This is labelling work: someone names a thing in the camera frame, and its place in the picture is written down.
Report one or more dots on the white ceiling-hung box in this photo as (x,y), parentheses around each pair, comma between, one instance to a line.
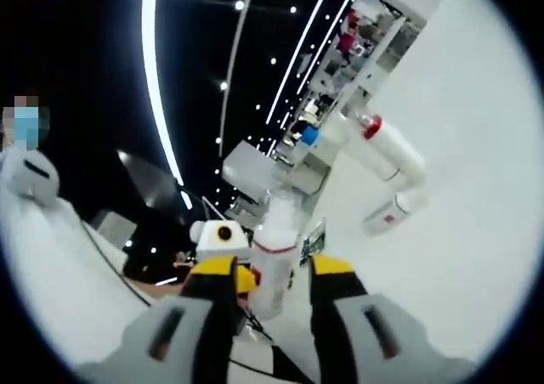
(248,169)

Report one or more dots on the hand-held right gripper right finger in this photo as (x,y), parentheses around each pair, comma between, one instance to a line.
(374,337)

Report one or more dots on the long ceiling light strip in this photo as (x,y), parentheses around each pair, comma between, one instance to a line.
(155,86)

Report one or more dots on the small white skincare bottle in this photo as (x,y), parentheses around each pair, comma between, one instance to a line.
(389,214)
(274,273)

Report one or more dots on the blue storage bin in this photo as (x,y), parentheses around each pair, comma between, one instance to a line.
(310,136)

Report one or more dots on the white worn chest device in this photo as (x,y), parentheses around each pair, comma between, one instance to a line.
(36,173)

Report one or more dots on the person's white garment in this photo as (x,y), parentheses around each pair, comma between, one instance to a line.
(42,265)

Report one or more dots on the tall red-banded skincare pump bottle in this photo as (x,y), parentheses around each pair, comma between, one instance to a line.
(397,148)

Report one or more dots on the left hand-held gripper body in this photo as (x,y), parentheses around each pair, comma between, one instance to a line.
(221,244)

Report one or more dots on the green and dark sachet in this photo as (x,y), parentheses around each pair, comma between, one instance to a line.
(314,244)

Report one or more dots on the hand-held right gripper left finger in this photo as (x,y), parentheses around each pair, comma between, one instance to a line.
(170,337)

